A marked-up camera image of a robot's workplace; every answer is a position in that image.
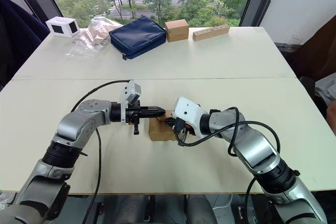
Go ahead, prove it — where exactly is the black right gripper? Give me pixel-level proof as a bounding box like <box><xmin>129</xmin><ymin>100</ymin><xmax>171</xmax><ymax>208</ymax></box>
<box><xmin>163</xmin><ymin>118</ymin><xmax>194</xmax><ymax>141</ymax></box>

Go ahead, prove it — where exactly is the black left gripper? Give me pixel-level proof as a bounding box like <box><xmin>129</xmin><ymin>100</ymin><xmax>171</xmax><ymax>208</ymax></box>
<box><xmin>125</xmin><ymin>100</ymin><xmax>166</xmax><ymax>136</ymax></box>

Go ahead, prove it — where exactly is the small cardboard box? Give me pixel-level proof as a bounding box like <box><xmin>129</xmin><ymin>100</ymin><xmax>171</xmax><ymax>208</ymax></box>
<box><xmin>148</xmin><ymin>108</ymin><xmax>177</xmax><ymax>142</ymax></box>

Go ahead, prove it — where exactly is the closed brown cardboard box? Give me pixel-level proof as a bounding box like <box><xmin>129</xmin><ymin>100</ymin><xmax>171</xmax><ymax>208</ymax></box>
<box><xmin>164</xmin><ymin>19</ymin><xmax>190</xmax><ymax>43</ymax></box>

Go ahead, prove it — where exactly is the white box with black squares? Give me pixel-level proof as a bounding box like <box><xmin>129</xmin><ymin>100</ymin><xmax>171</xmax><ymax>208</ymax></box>
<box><xmin>45</xmin><ymin>16</ymin><xmax>81</xmax><ymax>38</ymax></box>

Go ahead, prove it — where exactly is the navy blue fabric pouch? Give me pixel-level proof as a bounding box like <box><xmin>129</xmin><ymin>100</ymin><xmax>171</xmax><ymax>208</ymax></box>
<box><xmin>108</xmin><ymin>15</ymin><xmax>167</xmax><ymax>61</ymax></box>

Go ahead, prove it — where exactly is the clear bag of wooden blocks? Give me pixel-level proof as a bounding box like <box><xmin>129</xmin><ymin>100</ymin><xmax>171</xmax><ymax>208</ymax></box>
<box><xmin>64</xmin><ymin>15</ymin><xmax>124</xmax><ymax>57</ymax></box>

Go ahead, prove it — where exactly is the wooden block with holes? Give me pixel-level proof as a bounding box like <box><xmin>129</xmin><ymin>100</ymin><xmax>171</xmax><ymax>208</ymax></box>
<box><xmin>192</xmin><ymin>24</ymin><xmax>231</xmax><ymax>42</ymax></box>

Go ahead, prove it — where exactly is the dark blue jacket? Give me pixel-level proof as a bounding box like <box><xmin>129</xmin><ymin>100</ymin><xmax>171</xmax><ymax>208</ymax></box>
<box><xmin>0</xmin><ymin>0</ymin><xmax>51</xmax><ymax>90</ymax></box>

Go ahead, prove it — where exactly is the grey cloth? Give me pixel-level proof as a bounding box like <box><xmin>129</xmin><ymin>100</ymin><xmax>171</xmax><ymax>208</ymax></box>
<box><xmin>313</xmin><ymin>73</ymin><xmax>336</xmax><ymax>107</ymax></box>

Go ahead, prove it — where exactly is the brown chair back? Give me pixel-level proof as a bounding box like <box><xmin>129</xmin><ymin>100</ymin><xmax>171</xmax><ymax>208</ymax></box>
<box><xmin>288</xmin><ymin>21</ymin><xmax>336</xmax><ymax>83</ymax></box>

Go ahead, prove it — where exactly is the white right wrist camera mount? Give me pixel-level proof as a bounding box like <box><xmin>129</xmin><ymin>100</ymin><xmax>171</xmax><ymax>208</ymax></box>
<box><xmin>171</xmin><ymin>97</ymin><xmax>211</xmax><ymax>140</ymax></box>

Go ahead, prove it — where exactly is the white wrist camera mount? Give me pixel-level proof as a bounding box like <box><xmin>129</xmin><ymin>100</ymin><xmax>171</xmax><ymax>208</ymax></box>
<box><xmin>120</xmin><ymin>79</ymin><xmax>143</xmax><ymax>125</ymax></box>
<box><xmin>171</xmin><ymin>97</ymin><xmax>211</xmax><ymax>140</ymax></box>

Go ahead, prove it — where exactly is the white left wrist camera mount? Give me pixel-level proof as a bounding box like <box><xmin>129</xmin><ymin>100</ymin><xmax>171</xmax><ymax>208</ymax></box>
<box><xmin>120</xmin><ymin>79</ymin><xmax>143</xmax><ymax>125</ymax></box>

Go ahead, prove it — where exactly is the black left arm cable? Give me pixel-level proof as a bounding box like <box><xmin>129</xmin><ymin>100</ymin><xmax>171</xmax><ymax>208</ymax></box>
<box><xmin>70</xmin><ymin>79</ymin><xmax>131</xmax><ymax>224</ymax></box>

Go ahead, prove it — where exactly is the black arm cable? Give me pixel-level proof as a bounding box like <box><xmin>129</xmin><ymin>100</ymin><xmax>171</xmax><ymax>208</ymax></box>
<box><xmin>174</xmin><ymin>106</ymin><xmax>281</xmax><ymax>224</ymax></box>
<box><xmin>70</xmin><ymin>79</ymin><xmax>131</xmax><ymax>224</ymax></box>

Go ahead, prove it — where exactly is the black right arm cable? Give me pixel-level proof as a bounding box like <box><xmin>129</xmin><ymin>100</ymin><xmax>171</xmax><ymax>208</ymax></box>
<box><xmin>174</xmin><ymin>106</ymin><xmax>281</xmax><ymax>224</ymax></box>

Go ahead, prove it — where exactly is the white cable under table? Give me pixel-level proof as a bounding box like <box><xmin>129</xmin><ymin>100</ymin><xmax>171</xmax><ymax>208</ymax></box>
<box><xmin>211</xmin><ymin>194</ymin><xmax>233</xmax><ymax>211</ymax></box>

